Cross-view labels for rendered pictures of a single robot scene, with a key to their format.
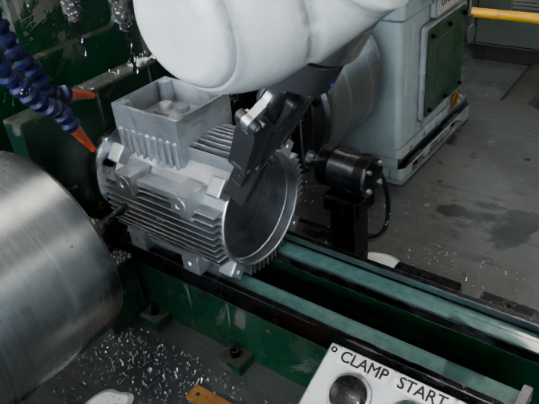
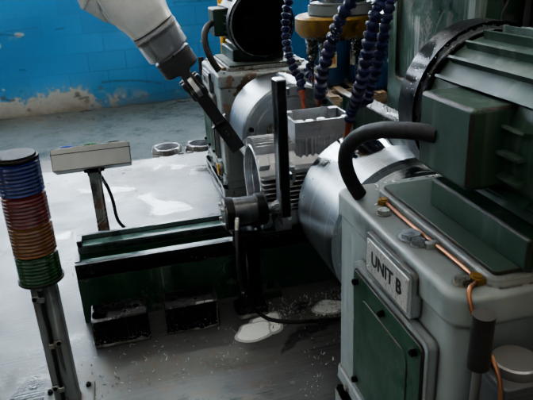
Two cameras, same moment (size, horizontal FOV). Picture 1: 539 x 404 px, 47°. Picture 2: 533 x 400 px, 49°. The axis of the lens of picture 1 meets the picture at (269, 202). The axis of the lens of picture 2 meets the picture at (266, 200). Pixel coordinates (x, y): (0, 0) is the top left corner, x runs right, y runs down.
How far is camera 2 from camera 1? 1.63 m
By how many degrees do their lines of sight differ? 104
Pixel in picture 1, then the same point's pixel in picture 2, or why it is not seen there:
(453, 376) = (116, 237)
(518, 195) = not seen: outside the picture
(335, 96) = (303, 198)
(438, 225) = (251, 387)
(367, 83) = (321, 228)
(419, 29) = (360, 258)
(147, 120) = (304, 113)
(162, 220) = not seen: hidden behind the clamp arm
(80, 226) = (249, 109)
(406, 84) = (345, 298)
